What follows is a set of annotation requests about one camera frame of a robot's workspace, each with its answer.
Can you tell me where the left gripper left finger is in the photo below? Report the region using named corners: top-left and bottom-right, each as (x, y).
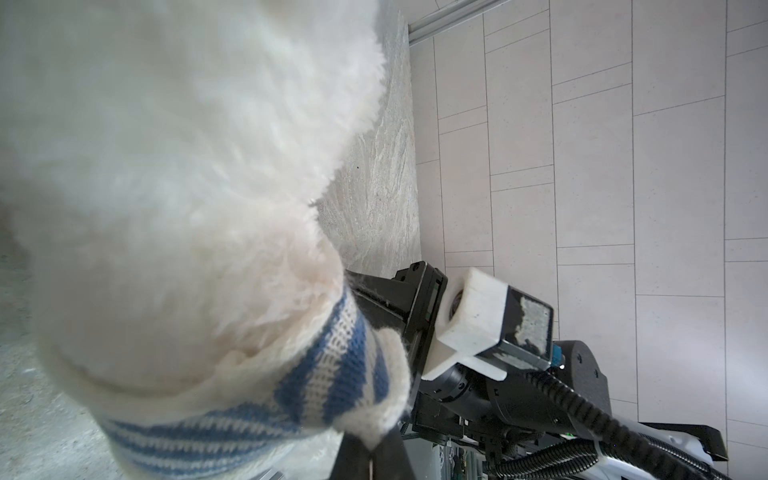
top-left (329, 434), bottom-right (372, 480)

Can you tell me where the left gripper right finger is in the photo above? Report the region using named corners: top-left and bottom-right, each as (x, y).
top-left (371, 428), bottom-right (416, 480)

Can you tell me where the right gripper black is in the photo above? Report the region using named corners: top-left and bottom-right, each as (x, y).
top-left (350, 262), bottom-right (611, 462)

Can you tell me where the blue white striped sweater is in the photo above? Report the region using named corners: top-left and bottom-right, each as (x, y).
top-left (38, 287), bottom-right (412, 480)

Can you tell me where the white teddy bear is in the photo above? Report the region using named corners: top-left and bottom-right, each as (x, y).
top-left (1, 1), bottom-right (384, 394)

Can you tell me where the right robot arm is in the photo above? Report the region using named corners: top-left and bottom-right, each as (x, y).
top-left (332, 262), bottom-right (727, 479)

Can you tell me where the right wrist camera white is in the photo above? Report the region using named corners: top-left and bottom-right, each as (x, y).
top-left (421, 268), bottom-right (554, 381)

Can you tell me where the black corrugated cable hose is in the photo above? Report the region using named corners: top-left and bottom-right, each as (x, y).
top-left (485, 371), bottom-right (730, 480)

